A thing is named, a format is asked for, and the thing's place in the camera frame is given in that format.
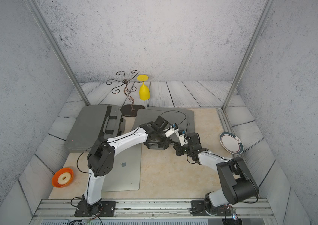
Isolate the copper wire stand dark base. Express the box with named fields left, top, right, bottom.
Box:
left=106, top=70, right=145, bottom=117

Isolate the yellow plastic wine glass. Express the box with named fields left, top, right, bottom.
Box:
left=137, top=75, right=150, bottom=101

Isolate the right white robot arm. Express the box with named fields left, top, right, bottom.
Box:
left=174, top=130, right=259, bottom=213

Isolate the grey zippered laptop bag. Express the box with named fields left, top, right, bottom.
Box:
left=64, top=105, right=125, bottom=153

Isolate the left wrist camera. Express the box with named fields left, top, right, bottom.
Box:
left=154, top=116, right=169, bottom=131

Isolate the white ring in dish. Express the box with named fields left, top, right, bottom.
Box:
left=57, top=172, right=72, bottom=185

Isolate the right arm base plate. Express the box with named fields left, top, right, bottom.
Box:
left=189, top=199, right=232, bottom=217

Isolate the orange round object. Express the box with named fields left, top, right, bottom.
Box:
left=52, top=167, right=74, bottom=188

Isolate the aluminium front rail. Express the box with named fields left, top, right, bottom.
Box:
left=30, top=198, right=277, bottom=225

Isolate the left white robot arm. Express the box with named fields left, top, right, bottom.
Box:
left=84, top=117, right=179, bottom=206

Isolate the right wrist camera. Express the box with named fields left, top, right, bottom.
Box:
left=176, top=129, right=188, bottom=146

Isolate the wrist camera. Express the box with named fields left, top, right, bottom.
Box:
left=154, top=116, right=169, bottom=131
left=176, top=129, right=188, bottom=146

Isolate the white plate green rim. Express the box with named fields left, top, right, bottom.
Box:
left=220, top=132, right=244, bottom=155

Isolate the silver apple laptop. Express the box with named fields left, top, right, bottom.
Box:
left=102, top=144, right=142, bottom=192

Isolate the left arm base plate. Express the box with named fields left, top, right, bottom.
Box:
left=74, top=200, right=116, bottom=217

